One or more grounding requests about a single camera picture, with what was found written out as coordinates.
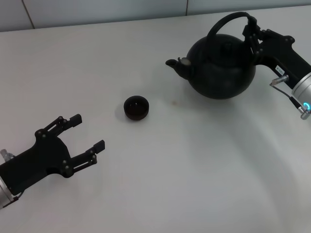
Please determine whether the black round teapot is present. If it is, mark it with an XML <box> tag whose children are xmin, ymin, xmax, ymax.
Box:
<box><xmin>165</xmin><ymin>11</ymin><xmax>258</xmax><ymax>100</ymax></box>

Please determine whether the small dark teacup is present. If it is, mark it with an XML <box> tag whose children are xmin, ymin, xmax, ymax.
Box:
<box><xmin>123</xmin><ymin>96</ymin><xmax>150</xmax><ymax>121</ymax></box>

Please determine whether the right gripper cable with plug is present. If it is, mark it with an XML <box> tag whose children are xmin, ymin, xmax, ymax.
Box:
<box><xmin>269</xmin><ymin>74</ymin><xmax>311</xmax><ymax>120</ymax></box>

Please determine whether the white foam board panel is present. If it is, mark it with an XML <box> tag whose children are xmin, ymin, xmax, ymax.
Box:
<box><xmin>0</xmin><ymin>0</ymin><xmax>35</xmax><ymax>33</ymax></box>
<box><xmin>23</xmin><ymin>0</ymin><xmax>311</xmax><ymax>30</ymax></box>

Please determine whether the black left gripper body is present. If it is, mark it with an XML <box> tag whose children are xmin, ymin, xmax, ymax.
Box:
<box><xmin>0</xmin><ymin>136</ymin><xmax>73</xmax><ymax>196</ymax></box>

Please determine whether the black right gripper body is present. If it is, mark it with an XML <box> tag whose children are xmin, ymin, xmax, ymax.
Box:
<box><xmin>257</xmin><ymin>30</ymin><xmax>311</xmax><ymax>90</ymax></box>

